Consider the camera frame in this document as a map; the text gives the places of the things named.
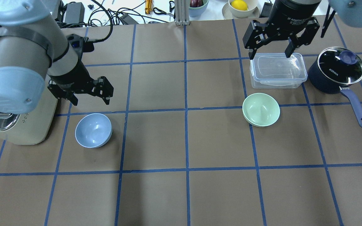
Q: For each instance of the scissors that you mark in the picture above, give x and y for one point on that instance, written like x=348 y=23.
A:
x=170 y=12

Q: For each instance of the dark blue saucepan with lid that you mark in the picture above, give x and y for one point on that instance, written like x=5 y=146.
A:
x=334 y=71

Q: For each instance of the cream steel toaster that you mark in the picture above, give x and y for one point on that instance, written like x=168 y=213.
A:
x=29 y=128

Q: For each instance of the orange handled tool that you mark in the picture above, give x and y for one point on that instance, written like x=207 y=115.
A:
x=148 y=6

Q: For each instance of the black power adapter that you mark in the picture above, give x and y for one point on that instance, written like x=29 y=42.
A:
x=73 y=13

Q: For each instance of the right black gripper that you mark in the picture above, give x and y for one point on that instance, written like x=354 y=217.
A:
x=291 y=15

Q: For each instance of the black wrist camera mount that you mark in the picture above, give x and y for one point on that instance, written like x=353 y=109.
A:
x=80 y=44

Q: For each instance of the green bowl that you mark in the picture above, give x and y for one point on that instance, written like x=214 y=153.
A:
x=260 y=110

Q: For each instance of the teal bowl with fruit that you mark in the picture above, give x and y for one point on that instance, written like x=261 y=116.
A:
x=197 y=7

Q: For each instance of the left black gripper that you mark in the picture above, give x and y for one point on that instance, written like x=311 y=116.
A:
x=73 y=74

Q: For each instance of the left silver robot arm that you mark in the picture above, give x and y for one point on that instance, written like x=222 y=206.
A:
x=32 y=46

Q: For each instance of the blue bowl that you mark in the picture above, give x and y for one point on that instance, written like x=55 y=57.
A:
x=93 y=131

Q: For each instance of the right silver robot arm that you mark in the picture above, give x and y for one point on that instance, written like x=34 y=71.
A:
x=350 y=11

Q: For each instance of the aluminium frame post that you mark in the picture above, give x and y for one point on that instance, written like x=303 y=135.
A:
x=182 y=12

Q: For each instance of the beige bowl with lemon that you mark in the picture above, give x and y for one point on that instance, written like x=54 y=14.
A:
x=235 y=9

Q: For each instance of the clear plastic food container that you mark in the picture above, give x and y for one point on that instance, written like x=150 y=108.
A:
x=276 y=71

